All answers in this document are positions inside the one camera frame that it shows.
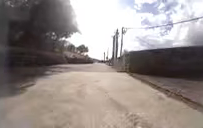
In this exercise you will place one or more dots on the row of utility poles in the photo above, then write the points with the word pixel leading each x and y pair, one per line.
pixel 116 43

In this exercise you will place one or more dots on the pale concrete road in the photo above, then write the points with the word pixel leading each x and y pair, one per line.
pixel 89 96

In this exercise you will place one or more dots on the row of trees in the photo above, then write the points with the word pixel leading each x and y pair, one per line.
pixel 39 26

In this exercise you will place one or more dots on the grey pavement strip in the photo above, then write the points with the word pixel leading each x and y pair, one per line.
pixel 185 88

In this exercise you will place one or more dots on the low stone wall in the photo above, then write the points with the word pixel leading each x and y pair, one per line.
pixel 45 57

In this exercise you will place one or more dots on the dark long wall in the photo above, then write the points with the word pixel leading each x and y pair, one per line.
pixel 169 61

